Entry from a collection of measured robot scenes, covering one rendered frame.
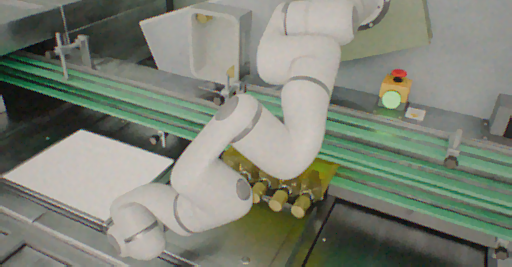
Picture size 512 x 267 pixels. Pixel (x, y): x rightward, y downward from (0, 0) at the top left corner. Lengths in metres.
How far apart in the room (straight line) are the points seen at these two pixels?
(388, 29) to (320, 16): 0.33
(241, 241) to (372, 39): 0.62
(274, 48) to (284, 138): 0.19
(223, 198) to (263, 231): 0.50
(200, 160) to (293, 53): 0.26
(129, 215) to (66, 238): 0.37
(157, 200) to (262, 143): 0.25
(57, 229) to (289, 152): 0.75
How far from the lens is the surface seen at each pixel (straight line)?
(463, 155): 1.14
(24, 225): 1.36
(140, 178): 1.38
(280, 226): 1.20
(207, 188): 0.68
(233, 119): 0.67
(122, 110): 1.57
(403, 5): 1.15
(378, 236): 1.28
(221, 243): 1.15
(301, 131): 0.72
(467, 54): 1.23
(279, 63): 0.80
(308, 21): 0.87
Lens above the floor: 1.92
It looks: 51 degrees down
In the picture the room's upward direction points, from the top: 135 degrees counter-clockwise
